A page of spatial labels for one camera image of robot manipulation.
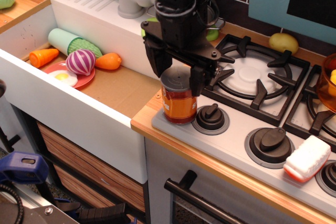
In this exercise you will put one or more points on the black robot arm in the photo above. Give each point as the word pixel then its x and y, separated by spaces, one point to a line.
pixel 180 6

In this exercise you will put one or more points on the orange soup can grey lid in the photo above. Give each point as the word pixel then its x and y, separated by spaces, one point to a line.
pixel 179 106

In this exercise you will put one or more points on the black burner grate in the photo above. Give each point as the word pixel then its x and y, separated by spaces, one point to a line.
pixel 308 116
pixel 256 80

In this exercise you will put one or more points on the black stove knob middle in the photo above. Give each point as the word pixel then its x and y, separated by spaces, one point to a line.
pixel 269 147

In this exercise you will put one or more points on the black stove knob right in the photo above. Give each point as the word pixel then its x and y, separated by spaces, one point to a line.
pixel 325 178

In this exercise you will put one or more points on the black oven door handle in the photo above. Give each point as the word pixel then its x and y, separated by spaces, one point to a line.
pixel 182 190

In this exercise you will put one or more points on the white toy sink basin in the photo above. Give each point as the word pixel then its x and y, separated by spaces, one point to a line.
pixel 97 117

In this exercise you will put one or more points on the stainless steel pot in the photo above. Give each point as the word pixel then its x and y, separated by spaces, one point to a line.
pixel 214 21

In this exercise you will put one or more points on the grey stove top panel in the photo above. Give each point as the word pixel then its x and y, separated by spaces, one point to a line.
pixel 229 148

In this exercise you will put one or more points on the mint green cup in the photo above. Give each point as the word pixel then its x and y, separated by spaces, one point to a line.
pixel 61 39

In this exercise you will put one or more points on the purple striped toy onion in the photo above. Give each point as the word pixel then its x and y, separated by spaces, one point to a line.
pixel 81 61

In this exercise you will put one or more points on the black stove knob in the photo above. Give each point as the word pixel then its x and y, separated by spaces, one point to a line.
pixel 211 120
pixel 269 147
pixel 325 178

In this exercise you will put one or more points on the yellow toy potato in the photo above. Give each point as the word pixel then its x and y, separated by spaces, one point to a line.
pixel 282 42

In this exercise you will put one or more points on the black burner grate right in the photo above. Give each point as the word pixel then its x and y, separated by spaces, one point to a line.
pixel 308 116

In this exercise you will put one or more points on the orange toy carrot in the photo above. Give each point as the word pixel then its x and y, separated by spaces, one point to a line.
pixel 39 58
pixel 110 61

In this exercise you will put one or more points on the red plate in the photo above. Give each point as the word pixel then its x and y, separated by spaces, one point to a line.
pixel 82 79

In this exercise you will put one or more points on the green plastic tray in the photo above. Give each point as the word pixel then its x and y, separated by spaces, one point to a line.
pixel 212 34

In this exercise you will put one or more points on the blue clamp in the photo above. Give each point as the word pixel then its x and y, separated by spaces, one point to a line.
pixel 24 168

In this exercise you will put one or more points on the orange transparent bowl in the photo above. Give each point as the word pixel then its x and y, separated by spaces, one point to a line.
pixel 325 87

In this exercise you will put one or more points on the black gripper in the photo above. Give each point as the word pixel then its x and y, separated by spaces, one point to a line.
pixel 182 36

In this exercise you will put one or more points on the white and red toy food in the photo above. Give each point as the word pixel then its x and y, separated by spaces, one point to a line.
pixel 307 159

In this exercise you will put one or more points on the black burner grate left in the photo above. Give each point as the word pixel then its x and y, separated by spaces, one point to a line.
pixel 256 80

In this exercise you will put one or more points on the green toy lettuce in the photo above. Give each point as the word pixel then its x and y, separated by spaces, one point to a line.
pixel 80 43

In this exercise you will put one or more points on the black stove knob left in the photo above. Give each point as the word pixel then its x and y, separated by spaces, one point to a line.
pixel 211 120

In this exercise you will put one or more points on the toy fried egg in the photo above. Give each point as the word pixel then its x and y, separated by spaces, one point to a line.
pixel 65 77

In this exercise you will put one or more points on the orange toy carrot left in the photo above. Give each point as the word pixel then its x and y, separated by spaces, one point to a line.
pixel 39 58

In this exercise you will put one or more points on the black ribbed clamp handle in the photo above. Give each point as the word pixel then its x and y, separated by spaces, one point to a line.
pixel 111 214

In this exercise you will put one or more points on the orange toy carrot right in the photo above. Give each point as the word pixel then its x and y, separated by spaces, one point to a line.
pixel 110 61

